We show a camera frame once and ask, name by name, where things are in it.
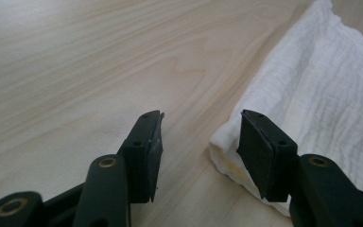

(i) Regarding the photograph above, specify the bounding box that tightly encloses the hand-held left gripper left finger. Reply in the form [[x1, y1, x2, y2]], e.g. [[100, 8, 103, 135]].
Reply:
[[117, 109, 165, 203]]

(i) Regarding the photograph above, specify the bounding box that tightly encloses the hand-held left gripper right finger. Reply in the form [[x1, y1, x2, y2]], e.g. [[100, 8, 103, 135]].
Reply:
[[235, 109, 299, 203]]

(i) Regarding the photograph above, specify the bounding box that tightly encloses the white cloth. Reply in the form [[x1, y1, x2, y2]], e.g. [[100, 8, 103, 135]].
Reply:
[[208, 0, 363, 218]]

